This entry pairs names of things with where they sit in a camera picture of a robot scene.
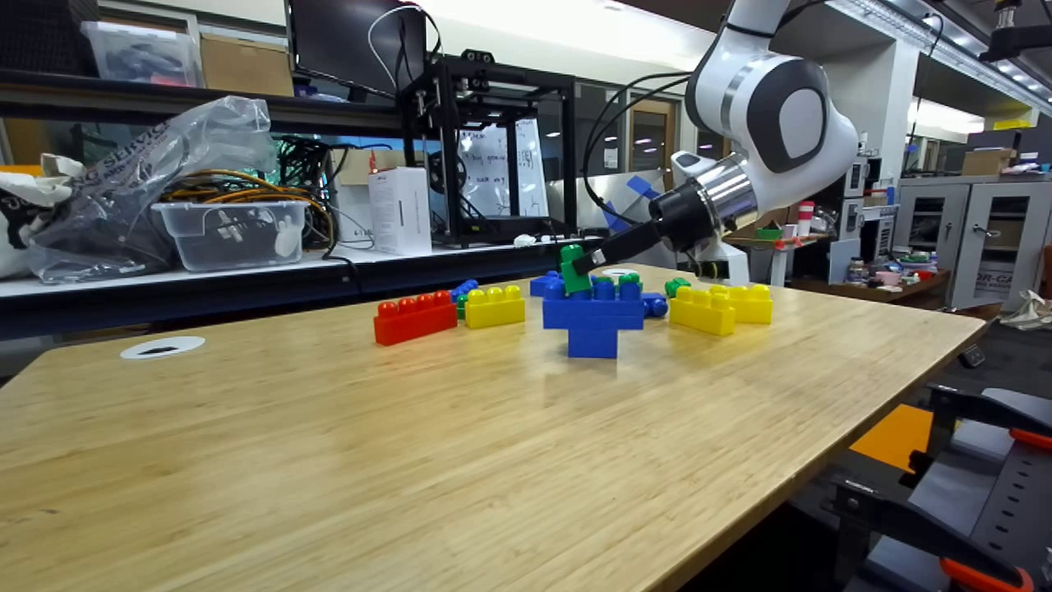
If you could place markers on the long blue lego brick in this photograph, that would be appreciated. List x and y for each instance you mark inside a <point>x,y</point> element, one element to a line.
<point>655,302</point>

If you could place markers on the white cardboard box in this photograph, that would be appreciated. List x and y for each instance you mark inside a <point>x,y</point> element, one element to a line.
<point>398,211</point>

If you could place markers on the long yellow lego brick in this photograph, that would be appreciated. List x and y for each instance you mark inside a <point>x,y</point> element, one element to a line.
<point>755,302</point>

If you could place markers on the short yellow lego brick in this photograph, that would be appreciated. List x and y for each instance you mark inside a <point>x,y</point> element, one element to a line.
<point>493,305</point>

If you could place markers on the stacked blue lego bricks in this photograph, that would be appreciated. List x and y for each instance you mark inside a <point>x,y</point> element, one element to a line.
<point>593,319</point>

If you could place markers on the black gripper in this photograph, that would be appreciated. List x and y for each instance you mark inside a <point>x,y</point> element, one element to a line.
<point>677,224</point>

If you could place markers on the white workbench top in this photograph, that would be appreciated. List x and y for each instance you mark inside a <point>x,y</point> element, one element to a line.
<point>110,284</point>

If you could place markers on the green lego brick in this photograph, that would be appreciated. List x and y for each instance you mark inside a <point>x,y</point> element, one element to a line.
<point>675,287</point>
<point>628,279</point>
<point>573,266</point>

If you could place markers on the clear plastic bag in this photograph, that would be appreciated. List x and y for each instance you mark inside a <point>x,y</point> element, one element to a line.
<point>131,186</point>

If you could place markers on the small brown cardboard box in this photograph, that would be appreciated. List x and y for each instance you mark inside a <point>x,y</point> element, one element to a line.
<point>987,161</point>

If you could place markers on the red lego brick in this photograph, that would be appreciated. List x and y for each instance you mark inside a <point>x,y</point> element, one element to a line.
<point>416,316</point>

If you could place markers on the black overhead camera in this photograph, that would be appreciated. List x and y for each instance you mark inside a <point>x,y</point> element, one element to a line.
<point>1020,36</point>

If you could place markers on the small white table grommet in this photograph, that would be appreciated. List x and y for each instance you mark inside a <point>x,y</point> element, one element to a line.
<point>162,347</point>

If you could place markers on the clear plastic container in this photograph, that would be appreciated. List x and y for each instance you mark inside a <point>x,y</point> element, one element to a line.
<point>232,233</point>

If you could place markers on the flat blue lego brick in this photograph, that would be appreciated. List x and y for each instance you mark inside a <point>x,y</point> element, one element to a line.
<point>463,287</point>

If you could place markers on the black monitor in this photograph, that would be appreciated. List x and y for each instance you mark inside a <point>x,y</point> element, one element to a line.
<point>349,45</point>

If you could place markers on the black 3D printer frame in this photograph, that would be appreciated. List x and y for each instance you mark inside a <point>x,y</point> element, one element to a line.
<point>456,142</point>

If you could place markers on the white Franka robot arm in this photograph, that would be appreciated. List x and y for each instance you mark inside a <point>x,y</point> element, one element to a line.
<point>783,110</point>

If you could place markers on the clear storage bin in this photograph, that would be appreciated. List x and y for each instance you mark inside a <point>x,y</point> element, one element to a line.
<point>135,54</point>

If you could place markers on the grey metal cabinet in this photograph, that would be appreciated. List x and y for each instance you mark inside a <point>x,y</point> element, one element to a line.
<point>973,241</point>

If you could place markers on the brown cardboard box on shelf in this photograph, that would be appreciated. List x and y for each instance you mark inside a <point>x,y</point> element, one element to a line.
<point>249,65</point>

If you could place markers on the black shelf board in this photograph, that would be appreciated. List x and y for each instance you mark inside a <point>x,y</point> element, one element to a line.
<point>110,98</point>

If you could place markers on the orange floor mat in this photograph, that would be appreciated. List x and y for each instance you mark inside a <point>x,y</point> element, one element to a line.
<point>893,434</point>

